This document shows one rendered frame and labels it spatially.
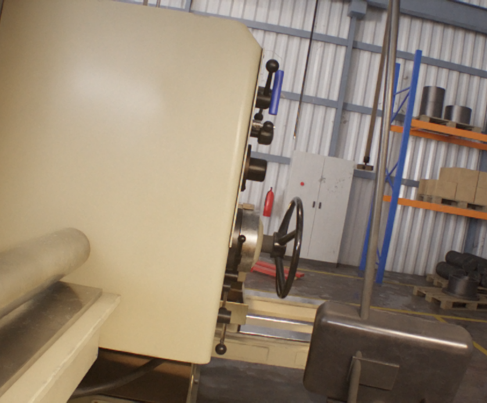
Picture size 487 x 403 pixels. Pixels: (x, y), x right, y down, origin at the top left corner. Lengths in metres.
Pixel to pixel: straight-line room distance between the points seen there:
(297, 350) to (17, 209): 1.62
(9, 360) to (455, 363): 0.83
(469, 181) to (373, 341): 7.96
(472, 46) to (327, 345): 9.95
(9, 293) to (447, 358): 0.83
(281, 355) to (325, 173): 6.46
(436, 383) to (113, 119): 0.94
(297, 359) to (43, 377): 1.79
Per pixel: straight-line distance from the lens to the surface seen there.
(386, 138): 0.94
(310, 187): 8.51
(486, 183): 9.05
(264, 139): 1.51
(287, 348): 2.36
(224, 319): 1.27
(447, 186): 8.66
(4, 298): 0.74
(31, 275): 0.82
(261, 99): 1.18
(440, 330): 1.02
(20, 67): 1.20
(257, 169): 1.32
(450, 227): 10.22
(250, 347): 2.33
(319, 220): 8.60
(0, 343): 0.79
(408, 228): 9.78
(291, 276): 1.47
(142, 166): 1.07
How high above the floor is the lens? 1.55
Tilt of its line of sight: 3 degrees down
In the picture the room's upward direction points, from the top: 10 degrees clockwise
